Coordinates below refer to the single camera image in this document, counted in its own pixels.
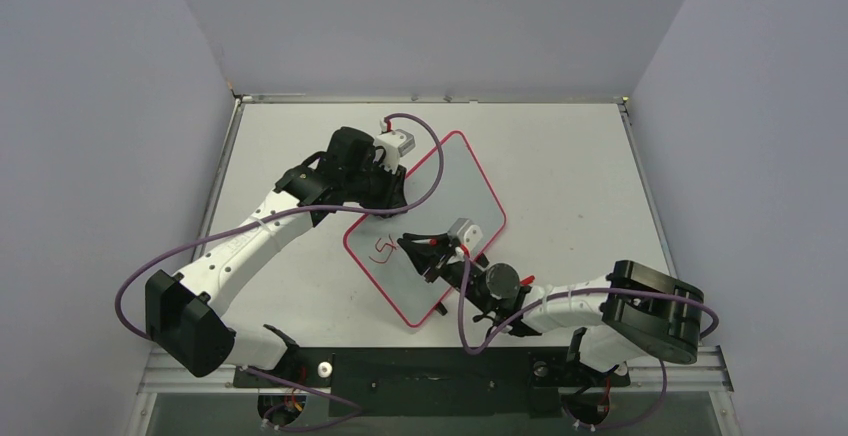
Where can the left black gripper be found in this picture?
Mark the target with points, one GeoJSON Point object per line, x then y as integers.
{"type": "Point", "coordinates": [393, 196]}

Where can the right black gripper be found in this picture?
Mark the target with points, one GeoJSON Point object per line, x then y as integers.
{"type": "Point", "coordinates": [439, 259]}

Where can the red capped whiteboard marker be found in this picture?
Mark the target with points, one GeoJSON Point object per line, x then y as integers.
{"type": "Point", "coordinates": [443, 242]}

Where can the pink framed whiteboard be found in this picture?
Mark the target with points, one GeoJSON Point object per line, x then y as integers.
{"type": "Point", "coordinates": [464, 191]}

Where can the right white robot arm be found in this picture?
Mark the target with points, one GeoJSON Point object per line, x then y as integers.
{"type": "Point", "coordinates": [633, 311]}

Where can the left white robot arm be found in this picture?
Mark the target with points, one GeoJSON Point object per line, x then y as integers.
{"type": "Point", "coordinates": [184, 311]}

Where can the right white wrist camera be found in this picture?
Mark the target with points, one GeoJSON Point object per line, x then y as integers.
{"type": "Point", "coordinates": [465, 235]}

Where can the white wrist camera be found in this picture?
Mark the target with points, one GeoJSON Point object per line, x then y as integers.
{"type": "Point", "coordinates": [391, 146]}
{"type": "Point", "coordinates": [465, 235]}

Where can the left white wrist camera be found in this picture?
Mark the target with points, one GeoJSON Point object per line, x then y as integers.
{"type": "Point", "coordinates": [391, 146]}

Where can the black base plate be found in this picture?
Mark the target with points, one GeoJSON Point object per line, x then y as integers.
{"type": "Point", "coordinates": [429, 382]}

